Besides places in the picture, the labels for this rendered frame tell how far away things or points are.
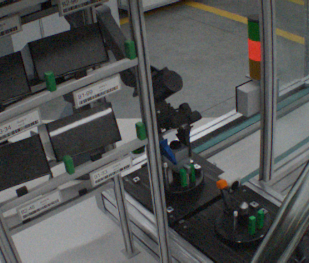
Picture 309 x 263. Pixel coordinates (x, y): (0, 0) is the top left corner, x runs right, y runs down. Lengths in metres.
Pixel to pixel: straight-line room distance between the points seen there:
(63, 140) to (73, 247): 0.53
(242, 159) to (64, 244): 0.59
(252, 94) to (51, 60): 0.55
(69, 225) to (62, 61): 0.71
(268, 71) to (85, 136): 0.48
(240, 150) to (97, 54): 0.81
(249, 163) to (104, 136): 0.67
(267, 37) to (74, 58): 0.49
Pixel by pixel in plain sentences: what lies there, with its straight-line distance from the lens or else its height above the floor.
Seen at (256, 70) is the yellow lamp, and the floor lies 1.29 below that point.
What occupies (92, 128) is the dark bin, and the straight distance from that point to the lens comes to 0.92.
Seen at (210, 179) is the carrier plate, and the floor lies 0.97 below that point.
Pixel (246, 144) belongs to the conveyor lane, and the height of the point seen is 0.92.
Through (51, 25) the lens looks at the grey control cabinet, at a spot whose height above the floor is 0.45.
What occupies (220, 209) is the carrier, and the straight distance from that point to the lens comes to 1.27.
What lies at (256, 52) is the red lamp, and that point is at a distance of 1.19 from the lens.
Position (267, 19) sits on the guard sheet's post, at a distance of 1.14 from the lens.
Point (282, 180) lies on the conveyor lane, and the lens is 1.43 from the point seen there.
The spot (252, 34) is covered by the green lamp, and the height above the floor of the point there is 1.38.
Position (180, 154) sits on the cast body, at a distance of 1.28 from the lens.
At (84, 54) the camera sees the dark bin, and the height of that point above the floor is 1.49.
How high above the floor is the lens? 1.81
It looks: 32 degrees down
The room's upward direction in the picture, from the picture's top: 7 degrees counter-clockwise
